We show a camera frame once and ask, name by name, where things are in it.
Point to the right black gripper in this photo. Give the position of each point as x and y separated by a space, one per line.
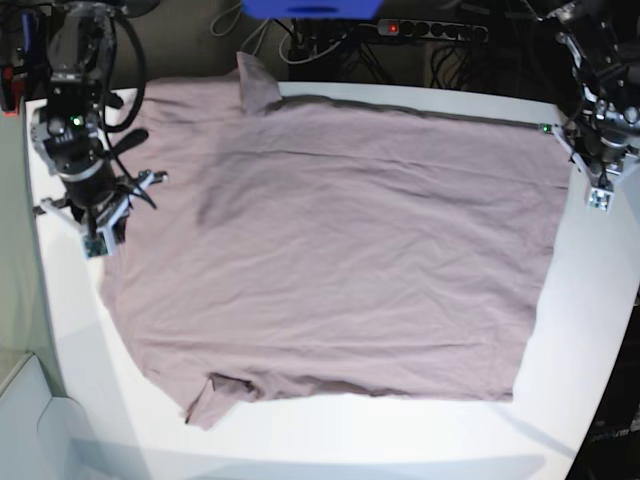
88 193

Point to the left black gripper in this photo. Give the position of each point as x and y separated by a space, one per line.
603 155

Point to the mauve pink t-shirt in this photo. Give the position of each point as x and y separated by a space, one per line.
308 247

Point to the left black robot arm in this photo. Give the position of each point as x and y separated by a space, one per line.
586 53

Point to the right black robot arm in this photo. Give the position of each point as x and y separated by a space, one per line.
70 132

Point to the red and black clamp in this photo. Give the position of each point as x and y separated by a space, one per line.
12 88

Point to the blue and black device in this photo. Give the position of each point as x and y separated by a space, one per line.
34 26

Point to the black power strip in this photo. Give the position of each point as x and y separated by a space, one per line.
431 30

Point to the white camera bracket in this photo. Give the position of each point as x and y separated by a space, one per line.
102 228
601 190

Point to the blue plastic mount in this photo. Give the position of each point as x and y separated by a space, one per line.
311 9

